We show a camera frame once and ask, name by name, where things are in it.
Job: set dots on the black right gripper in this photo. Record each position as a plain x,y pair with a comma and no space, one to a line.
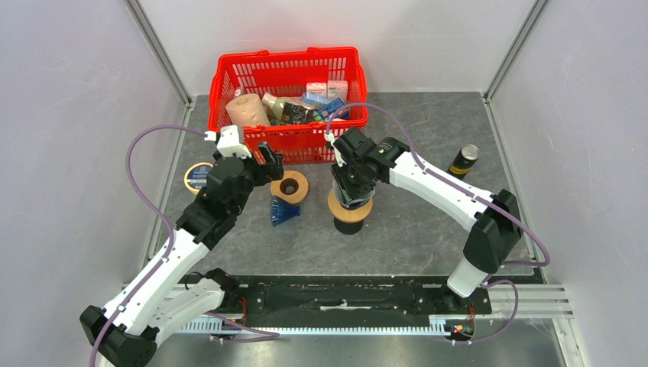
348,192

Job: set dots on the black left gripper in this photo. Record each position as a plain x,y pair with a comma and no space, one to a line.
273,171

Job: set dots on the blue ribbed dripper cone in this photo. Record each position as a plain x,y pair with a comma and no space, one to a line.
281,211

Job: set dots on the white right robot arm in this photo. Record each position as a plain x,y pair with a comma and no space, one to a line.
491,220

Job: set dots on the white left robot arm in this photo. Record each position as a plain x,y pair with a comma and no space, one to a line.
128,330

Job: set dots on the green glass bottle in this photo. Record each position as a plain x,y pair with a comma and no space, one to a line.
285,110

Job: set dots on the beige paper roll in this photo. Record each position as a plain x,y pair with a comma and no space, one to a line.
247,110

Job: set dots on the blue toothpaste box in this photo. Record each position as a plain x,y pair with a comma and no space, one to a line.
337,108

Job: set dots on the red plastic shopping basket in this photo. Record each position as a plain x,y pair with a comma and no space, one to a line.
287,74

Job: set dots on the white red carton box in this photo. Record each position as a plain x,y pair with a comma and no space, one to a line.
337,89

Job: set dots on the light blue small box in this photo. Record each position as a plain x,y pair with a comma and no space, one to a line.
317,101

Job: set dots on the white pink small box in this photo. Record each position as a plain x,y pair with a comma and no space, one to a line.
317,88

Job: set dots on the black yellow drink can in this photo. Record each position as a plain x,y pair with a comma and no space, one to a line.
463,162

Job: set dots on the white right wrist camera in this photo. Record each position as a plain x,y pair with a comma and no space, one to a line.
331,139

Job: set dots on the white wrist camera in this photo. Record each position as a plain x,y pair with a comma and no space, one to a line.
331,139
230,142

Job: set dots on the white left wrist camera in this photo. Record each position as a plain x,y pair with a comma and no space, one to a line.
230,142

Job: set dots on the slotted aluminium cable rail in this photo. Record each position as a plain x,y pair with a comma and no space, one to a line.
435,327

